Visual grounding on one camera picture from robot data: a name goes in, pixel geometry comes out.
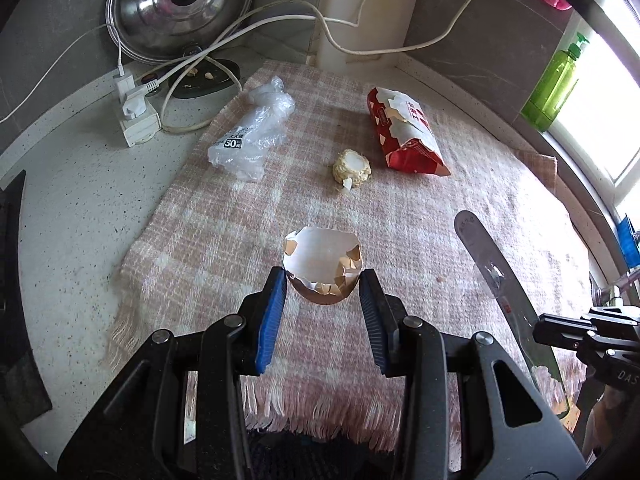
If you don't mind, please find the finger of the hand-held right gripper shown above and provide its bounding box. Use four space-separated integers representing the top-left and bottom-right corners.
582 305 640 331
532 312 608 349

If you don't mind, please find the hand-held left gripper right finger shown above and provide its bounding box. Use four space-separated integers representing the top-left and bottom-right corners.
359 268 588 480

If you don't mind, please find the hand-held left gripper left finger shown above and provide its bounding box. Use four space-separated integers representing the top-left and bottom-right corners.
57 266 287 480

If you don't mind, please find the brown eggshell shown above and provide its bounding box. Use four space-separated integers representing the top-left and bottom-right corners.
282 226 364 306

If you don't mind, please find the clear plastic bag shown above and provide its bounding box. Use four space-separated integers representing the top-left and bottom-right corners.
207 76 296 182

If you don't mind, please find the red snack bag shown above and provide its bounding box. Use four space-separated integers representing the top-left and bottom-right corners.
367 86 451 177

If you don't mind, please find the person's right forearm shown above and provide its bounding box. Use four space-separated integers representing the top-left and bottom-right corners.
582 390 623 466

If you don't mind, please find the blue plastic tray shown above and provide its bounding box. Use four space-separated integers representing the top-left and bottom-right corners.
616 214 640 261

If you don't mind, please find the pink plaid fringed cloth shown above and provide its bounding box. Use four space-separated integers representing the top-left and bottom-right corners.
107 57 593 453

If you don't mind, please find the green soap pump bottle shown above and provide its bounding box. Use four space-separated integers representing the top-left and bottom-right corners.
520 32 591 133

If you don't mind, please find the white power strip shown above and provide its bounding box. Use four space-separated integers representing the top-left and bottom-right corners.
111 72 162 148

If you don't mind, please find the black round dish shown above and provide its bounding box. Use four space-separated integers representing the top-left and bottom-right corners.
167 57 242 100

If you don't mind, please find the black glass cooktop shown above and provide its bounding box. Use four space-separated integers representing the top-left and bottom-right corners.
0 170 53 428

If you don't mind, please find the white cutting board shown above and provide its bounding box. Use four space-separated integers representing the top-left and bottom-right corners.
317 0 426 67

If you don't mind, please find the stainless steel pot lid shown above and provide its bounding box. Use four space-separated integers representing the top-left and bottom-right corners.
106 0 256 66

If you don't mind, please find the white window frame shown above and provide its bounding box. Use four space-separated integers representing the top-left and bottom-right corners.
545 0 640 221

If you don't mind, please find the thick white power cable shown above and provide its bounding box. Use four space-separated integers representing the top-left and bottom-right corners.
160 0 516 134

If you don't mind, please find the thin white charging cable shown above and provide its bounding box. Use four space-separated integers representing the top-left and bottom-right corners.
0 22 126 123

